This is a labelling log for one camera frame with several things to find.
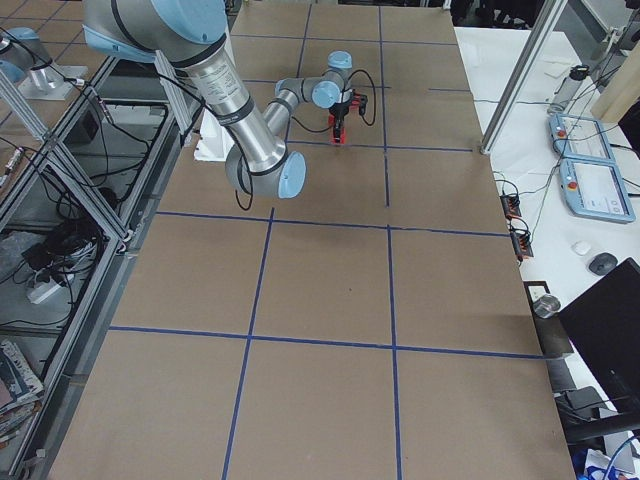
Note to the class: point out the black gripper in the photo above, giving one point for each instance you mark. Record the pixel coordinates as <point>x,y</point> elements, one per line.
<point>340,110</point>

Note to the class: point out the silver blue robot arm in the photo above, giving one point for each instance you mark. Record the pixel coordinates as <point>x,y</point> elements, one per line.
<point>192,36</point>
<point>26,63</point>

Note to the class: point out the upper orange circuit board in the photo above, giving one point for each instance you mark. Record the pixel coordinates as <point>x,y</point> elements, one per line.
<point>511,205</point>

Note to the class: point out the orange circuit board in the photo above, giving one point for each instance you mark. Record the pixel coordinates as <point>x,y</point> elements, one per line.
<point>521,242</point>
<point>511,205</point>

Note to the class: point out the lower orange circuit board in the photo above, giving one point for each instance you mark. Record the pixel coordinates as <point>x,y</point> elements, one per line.
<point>521,242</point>

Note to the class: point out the silver bottle black cap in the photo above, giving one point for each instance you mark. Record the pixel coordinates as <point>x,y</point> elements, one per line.
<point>568,89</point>

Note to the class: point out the upper teach pendant tablet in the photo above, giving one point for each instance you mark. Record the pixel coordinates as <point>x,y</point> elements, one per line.
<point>579,137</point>

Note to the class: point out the teach pendant tablet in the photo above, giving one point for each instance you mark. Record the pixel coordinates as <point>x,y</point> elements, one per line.
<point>595,190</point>
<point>579,137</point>

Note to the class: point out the lower teach pendant tablet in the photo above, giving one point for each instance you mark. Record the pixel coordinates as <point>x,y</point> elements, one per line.
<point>595,190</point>

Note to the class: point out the small white puck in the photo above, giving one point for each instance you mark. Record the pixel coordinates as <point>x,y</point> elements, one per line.
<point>581,248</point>

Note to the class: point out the small metal cup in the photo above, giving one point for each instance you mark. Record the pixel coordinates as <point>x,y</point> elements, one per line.
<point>546,306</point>

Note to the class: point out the black computer mouse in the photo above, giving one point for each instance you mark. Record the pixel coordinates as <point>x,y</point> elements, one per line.
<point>602,263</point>

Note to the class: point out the black monitor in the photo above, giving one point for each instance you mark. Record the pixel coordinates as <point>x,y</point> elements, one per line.
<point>603,325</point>

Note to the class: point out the white power strip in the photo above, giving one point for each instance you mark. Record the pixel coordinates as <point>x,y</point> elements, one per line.
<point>42,291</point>

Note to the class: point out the stack of magazines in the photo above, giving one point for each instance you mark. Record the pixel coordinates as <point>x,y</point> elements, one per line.
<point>21,391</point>

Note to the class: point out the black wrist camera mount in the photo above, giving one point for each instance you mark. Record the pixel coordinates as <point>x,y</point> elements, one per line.
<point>362,109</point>

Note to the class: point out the white pedestal column base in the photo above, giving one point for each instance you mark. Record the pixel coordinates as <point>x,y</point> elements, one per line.
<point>214,142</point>

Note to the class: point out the aluminium frame post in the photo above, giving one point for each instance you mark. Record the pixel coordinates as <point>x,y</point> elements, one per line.
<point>547,19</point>

